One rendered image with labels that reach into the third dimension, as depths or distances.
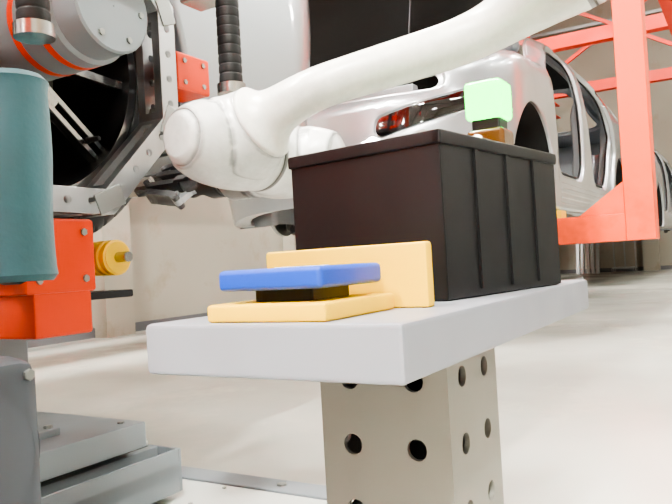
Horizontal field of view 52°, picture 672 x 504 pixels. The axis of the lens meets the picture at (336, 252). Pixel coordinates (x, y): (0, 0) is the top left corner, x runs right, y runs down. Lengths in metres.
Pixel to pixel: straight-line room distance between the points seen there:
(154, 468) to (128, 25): 0.72
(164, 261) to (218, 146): 5.63
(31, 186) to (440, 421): 0.61
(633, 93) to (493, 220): 3.88
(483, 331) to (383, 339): 0.11
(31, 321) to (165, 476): 0.39
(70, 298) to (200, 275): 5.77
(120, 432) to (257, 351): 0.89
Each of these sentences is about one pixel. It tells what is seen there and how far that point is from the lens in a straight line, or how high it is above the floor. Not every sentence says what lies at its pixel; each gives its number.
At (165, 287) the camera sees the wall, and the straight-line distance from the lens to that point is 6.47.
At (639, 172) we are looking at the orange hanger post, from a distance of 4.32.
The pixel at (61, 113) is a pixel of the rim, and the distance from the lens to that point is 1.28.
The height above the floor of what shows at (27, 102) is 0.70.
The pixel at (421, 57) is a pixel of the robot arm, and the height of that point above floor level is 0.73.
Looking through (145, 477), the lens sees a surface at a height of 0.14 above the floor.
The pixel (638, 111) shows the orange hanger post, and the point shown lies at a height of 1.25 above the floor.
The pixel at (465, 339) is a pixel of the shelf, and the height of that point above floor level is 0.43.
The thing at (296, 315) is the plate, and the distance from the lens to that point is 0.36.
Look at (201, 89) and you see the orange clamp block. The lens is 1.36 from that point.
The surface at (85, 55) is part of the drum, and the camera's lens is 1.05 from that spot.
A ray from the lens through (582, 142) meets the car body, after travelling 5.40.
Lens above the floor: 0.48
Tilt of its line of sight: 1 degrees up
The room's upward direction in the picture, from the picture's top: 3 degrees counter-clockwise
